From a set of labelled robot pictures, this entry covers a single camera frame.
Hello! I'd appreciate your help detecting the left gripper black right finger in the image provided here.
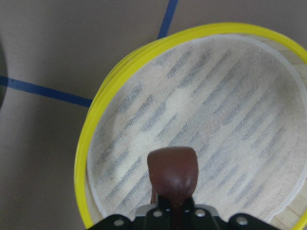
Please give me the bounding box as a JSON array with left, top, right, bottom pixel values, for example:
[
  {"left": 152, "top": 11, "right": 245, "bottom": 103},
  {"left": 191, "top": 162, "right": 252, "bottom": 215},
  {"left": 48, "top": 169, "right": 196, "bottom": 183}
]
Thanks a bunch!
[{"left": 182, "top": 197, "right": 195, "bottom": 230}]

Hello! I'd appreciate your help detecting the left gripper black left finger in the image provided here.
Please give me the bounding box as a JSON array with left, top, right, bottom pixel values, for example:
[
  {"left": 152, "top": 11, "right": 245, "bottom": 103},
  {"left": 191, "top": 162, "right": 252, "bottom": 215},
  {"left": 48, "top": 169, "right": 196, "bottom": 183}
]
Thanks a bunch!
[{"left": 155, "top": 195, "right": 171, "bottom": 230}]

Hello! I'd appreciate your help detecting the brown bun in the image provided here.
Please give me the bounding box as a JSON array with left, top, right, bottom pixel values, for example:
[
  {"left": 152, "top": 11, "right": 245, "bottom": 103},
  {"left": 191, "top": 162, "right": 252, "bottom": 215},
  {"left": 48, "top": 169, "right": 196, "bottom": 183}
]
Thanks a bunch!
[{"left": 147, "top": 147, "right": 199, "bottom": 230}]

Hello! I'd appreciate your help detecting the lower yellow steamer layer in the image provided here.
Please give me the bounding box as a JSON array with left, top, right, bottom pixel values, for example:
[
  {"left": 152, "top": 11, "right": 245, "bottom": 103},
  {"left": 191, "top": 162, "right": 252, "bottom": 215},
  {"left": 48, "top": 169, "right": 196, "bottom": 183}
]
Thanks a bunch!
[{"left": 74, "top": 22, "right": 307, "bottom": 230}]

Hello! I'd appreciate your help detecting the white gauze liner lower layer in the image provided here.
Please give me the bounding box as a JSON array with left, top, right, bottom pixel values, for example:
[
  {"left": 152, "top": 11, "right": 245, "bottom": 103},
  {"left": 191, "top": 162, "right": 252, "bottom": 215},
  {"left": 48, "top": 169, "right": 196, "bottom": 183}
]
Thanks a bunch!
[{"left": 86, "top": 34, "right": 307, "bottom": 223}]

